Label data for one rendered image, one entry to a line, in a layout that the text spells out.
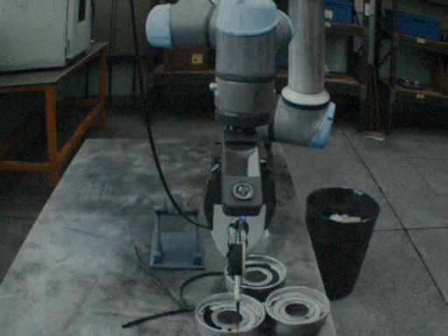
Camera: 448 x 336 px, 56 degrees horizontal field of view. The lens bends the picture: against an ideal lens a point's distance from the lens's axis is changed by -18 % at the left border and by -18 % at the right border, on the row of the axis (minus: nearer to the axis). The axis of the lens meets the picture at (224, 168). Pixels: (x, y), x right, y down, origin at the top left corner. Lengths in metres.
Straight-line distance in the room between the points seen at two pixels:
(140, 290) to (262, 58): 0.45
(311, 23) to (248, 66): 0.49
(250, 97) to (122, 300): 0.41
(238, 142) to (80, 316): 0.39
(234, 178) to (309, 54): 0.55
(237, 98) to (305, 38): 0.49
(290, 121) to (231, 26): 0.58
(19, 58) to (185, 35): 2.30
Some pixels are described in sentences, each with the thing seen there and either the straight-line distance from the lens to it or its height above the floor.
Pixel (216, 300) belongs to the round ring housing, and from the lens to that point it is 0.78.
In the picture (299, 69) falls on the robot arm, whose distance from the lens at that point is 1.10.
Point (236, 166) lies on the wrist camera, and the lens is 0.61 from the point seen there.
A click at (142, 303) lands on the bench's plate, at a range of 0.82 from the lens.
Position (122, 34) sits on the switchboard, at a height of 0.77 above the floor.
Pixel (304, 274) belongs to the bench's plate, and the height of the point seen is 0.80.
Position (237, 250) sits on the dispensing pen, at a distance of 0.69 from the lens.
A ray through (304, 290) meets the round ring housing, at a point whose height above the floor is 0.83.
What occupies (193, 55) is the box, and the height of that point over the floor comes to 0.59.
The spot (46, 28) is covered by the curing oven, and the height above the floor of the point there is 1.06.
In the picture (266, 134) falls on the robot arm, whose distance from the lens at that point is 1.18.
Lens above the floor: 1.31
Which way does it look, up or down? 23 degrees down
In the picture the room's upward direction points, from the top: 2 degrees clockwise
